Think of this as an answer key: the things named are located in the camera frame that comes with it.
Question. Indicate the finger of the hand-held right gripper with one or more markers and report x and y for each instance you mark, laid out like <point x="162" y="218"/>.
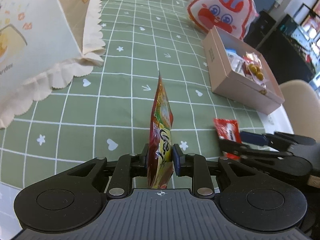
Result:
<point x="235" y="146"/>
<point x="252" y="137"/>

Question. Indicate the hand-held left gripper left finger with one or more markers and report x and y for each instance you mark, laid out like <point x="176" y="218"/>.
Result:
<point x="143" y="158"/>

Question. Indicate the red clear packet green snacks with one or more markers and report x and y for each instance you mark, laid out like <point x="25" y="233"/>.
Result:
<point x="255" y="67"/>

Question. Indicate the beige cardboard box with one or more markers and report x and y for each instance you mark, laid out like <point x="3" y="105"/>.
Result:
<point x="220" y="75"/>

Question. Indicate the white and blue snack packet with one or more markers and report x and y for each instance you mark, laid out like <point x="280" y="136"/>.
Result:
<point x="233" y="58"/>

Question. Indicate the cream bag with scalloped trim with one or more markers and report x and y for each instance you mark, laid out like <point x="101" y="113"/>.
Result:
<point x="42" y="42"/>

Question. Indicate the white and red rabbit bag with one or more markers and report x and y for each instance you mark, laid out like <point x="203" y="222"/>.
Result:
<point x="225" y="5"/>

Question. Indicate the beige chair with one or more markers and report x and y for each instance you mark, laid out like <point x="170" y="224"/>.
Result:
<point x="300" y="105"/>

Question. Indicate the black cabinet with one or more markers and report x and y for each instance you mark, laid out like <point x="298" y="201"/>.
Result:
<point x="277" y="50"/>

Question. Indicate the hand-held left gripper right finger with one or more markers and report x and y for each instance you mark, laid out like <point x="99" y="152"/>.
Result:
<point x="176" y="160"/>

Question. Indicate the red and yellow snack bag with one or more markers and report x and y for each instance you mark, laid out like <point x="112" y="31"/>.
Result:
<point x="161" y="130"/>

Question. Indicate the green checked tablecloth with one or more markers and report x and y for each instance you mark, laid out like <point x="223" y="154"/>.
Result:
<point x="112" y="80"/>

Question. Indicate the red packet with white label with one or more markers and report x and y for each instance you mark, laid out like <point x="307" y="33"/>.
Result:
<point x="226" y="130"/>

